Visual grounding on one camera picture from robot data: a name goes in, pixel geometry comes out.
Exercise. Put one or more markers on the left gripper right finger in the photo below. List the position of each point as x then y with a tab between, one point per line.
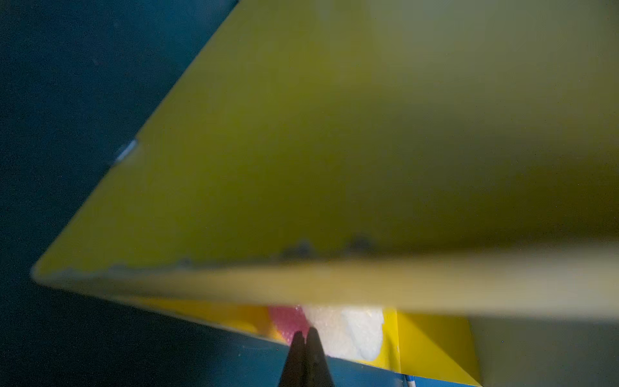
316	371

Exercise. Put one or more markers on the smiley sponge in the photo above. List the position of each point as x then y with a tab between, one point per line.
353	333

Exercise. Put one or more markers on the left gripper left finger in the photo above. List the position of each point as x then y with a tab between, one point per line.
293	372

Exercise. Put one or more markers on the yellow shelf with pink and blue boards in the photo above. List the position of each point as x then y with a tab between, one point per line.
443	159

